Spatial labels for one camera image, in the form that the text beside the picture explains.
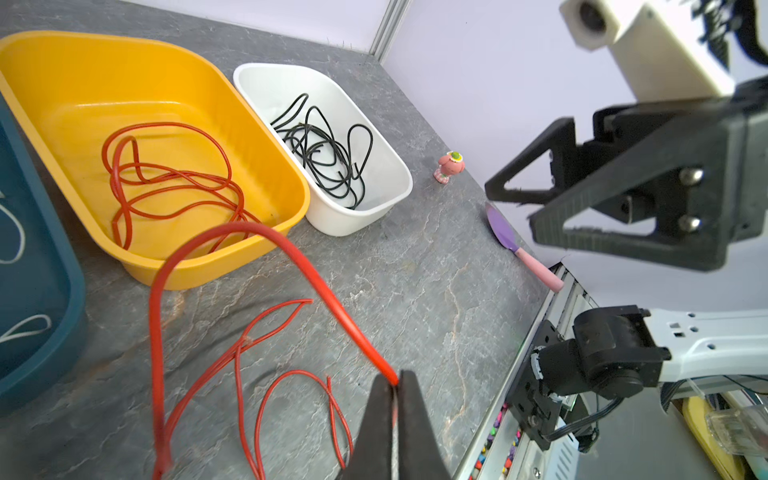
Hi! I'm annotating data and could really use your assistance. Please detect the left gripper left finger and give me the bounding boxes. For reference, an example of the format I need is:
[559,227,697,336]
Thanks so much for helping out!
[337,374,395,480]

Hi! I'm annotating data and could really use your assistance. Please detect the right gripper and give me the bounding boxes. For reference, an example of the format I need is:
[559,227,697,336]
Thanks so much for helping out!
[484,77,768,272]

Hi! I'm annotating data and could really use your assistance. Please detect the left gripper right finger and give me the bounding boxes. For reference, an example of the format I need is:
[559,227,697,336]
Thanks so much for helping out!
[397,370,451,480]

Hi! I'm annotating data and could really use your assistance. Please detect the red cables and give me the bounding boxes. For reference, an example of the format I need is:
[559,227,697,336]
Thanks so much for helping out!
[148,220,402,480]

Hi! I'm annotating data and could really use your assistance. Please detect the black cable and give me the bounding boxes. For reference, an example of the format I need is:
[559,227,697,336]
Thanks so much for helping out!
[269,92,375,211]

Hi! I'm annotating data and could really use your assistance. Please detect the red cable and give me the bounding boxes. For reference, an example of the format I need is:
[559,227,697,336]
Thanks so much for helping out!
[100,121,262,252]

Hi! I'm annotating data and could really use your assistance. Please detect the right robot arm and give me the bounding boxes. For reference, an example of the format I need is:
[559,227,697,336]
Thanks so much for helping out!
[485,78,767,402]

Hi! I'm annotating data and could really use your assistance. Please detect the purple object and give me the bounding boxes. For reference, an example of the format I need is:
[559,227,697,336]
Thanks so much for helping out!
[485,203,564,292]

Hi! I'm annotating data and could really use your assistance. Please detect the pink toy figure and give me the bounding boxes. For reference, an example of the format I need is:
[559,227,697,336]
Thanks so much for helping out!
[433,151,465,185]

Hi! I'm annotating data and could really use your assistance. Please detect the white plastic bin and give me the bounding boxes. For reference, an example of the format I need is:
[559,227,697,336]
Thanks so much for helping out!
[233,63,413,237]

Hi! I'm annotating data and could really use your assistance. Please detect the teal plastic bin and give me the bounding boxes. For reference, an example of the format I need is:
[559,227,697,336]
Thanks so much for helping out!
[1,104,87,415]

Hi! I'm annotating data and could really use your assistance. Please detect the yellow plastic bin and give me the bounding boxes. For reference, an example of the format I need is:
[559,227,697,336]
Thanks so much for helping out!
[1,31,309,284]

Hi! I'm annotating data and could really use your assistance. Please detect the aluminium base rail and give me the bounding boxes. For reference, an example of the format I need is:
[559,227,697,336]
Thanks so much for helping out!
[453,264,596,480]

